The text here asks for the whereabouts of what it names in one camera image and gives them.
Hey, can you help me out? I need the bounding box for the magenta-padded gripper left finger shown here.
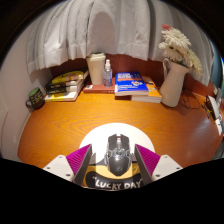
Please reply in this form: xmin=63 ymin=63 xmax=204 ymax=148
xmin=43 ymin=143 xmax=93 ymax=186

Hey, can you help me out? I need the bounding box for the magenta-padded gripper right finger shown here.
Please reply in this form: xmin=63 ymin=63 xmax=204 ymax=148
xmin=133 ymin=143 xmax=184 ymax=186

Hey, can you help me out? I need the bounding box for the grey computer mouse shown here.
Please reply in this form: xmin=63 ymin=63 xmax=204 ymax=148
xmin=104 ymin=133 xmax=132 ymax=177

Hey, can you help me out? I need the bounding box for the round white cartoon mouse pad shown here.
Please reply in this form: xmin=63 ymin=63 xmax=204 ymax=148
xmin=79 ymin=122 xmax=156 ymax=191

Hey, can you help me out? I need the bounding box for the small white box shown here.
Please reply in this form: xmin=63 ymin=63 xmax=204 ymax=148
xmin=214 ymin=116 xmax=224 ymax=136

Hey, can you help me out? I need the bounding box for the yellow and white book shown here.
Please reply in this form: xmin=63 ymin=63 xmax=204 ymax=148
xmin=44 ymin=88 xmax=83 ymax=102

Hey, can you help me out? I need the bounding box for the dark mug with green rim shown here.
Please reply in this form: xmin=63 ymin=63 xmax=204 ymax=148
xmin=25 ymin=87 xmax=46 ymax=111

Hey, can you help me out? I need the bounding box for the orange book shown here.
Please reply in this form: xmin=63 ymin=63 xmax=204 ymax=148
xmin=130 ymin=75 xmax=163 ymax=104

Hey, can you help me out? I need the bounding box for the white angled device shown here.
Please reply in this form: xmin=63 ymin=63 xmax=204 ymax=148
xmin=204 ymin=94 xmax=223 ymax=122

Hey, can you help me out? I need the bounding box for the black book with white pages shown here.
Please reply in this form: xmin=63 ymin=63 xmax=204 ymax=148
xmin=44 ymin=83 xmax=85 ymax=96

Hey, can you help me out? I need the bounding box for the white pitcher vase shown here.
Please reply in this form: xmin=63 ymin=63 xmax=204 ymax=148
xmin=159 ymin=58 xmax=190 ymax=108

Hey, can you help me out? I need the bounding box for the thin black book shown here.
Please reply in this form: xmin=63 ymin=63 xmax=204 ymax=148
xmin=44 ymin=78 xmax=86 ymax=91

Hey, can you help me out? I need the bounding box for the red book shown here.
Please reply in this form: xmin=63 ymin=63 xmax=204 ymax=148
xmin=82 ymin=81 xmax=116 ymax=94

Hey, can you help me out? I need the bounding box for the blue book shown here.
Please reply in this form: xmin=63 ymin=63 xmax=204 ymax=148
xmin=114 ymin=71 xmax=150 ymax=98

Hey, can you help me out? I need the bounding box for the yellow and black book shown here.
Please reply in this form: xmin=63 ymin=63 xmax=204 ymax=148
xmin=51 ymin=69 xmax=90 ymax=85

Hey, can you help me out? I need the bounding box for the clear spray bottle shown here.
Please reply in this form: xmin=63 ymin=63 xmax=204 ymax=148
xmin=102 ymin=59 xmax=114 ymax=88

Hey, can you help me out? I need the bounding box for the cream tumbler bottle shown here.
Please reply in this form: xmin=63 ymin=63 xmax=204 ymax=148
xmin=86 ymin=52 xmax=107 ymax=86

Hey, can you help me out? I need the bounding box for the white flower bouquet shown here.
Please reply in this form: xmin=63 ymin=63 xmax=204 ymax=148
xmin=157 ymin=23 xmax=203 ymax=75

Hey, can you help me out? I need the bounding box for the white pleated curtain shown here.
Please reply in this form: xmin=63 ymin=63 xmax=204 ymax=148
xmin=26 ymin=0 xmax=214 ymax=77

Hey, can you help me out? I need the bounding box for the black cable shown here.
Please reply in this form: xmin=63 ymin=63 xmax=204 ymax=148
xmin=179 ymin=87 xmax=211 ymax=118

